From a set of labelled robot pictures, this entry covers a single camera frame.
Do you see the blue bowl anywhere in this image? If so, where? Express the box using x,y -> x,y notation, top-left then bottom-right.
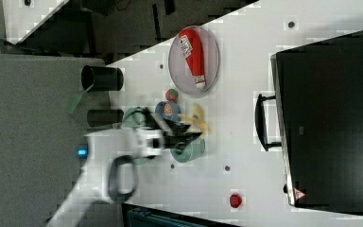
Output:
155,101 -> 181,122

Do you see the red plush strawberry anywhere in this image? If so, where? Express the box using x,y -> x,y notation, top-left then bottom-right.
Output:
229,194 -> 242,209

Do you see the grey round plate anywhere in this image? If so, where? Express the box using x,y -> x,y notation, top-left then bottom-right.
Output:
168,26 -> 219,96

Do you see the black cup top left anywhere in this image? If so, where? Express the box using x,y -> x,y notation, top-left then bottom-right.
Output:
87,109 -> 124,128

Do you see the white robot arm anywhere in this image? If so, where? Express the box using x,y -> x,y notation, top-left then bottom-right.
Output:
46,107 -> 201,227

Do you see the yellow plush peeled banana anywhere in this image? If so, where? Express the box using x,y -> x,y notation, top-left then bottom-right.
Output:
178,103 -> 211,139

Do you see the red plush raspberry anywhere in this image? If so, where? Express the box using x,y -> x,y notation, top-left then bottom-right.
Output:
165,89 -> 179,102

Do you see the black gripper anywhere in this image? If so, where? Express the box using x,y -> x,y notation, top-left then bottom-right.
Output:
135,109 -> 201,157

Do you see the green measuring cup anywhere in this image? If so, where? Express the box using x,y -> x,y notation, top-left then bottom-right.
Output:
171,139 -> 205,163

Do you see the black round pot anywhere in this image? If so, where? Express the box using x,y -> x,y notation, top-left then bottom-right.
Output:
81,65 -> 124,92

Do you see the red plush ketchup bottle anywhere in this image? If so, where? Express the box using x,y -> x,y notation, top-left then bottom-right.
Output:
178,27 -> 206,90

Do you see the black and silver toaster oven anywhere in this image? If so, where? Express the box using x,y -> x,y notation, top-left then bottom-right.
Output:
254,30 -> 363,216

